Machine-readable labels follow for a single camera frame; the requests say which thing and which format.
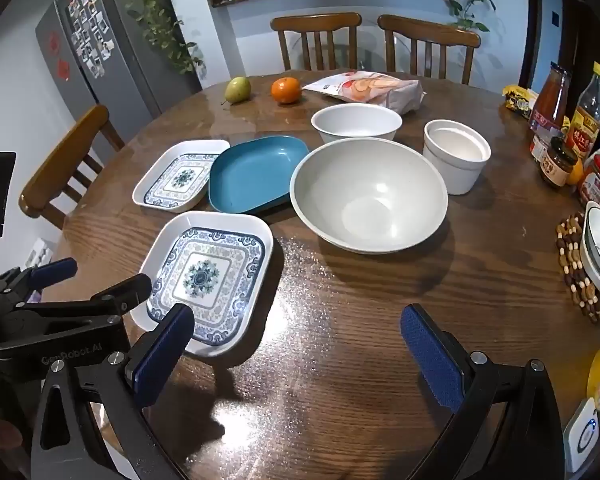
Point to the red label jar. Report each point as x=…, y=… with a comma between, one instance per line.
x=597, y=180

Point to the blue patterned square plate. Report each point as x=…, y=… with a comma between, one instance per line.
x=180, y=177
x=205, y=275

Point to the large grey bowl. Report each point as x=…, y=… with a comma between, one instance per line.
x=370, y=195

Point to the dark lid sauce jar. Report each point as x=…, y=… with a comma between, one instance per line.
x=557, y=162

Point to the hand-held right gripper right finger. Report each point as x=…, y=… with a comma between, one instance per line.
x=430, y=355

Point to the wooden bead trivet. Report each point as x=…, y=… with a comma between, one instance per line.
x=570, y=255

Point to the group of fridge magnets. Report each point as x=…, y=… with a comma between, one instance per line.
x=87, y=30

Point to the green pear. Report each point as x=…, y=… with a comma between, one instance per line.
x=237, y=90

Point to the trailing green plant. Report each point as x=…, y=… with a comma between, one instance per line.
x=155, y=5

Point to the grey refrigerator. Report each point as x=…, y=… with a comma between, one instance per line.
x=125, y=50

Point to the small leafy green plant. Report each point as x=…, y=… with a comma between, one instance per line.
x=467, y=7

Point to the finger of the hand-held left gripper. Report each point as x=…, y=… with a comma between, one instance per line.
x=125, y=292
x=55, y=270

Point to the yellow snack packet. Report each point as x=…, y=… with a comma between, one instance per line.
x=519, y=100

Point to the plain blue plate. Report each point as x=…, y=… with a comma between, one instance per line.
x=255, y=170

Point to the orange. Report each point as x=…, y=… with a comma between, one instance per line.
x=286, y=90

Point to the yellow cap sauce bottle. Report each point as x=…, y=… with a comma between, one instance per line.
x=587, y=110

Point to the red sauce bottle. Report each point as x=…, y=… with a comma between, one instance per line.
x=552, y=95

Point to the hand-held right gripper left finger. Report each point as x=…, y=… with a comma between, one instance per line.
x=165, y=355

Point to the wooden chair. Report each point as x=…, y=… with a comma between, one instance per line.
x=430, y=32
x=60, y=160
x=315, y=22

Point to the white square device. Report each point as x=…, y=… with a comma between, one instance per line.
x=582, y=435

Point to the white ramekin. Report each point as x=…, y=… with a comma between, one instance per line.
x=455, y=170

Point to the white snack bag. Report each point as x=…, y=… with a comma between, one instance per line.
x=370, y=90

